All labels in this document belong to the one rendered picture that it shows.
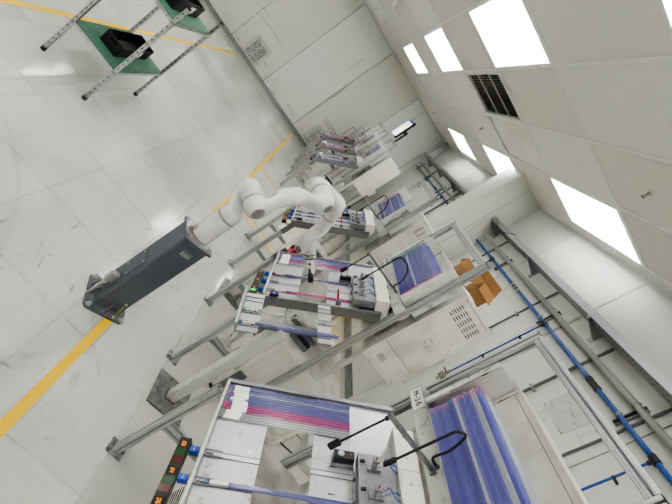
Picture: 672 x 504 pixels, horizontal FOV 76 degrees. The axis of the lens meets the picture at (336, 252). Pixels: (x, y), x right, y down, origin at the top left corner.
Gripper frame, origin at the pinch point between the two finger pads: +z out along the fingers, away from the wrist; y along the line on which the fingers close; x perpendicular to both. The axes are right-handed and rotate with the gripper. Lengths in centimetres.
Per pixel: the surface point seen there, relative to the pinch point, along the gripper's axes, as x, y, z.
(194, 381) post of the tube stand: 61, -62, 34
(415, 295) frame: -63, -34, -6
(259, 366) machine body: 31, -32, 46
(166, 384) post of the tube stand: 80, -55, 42
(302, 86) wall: 82, 849, -104
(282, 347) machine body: 15.6, -32.0, 31.4
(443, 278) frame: -78, -34, -17
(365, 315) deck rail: -34.8, -32.0, 8.3
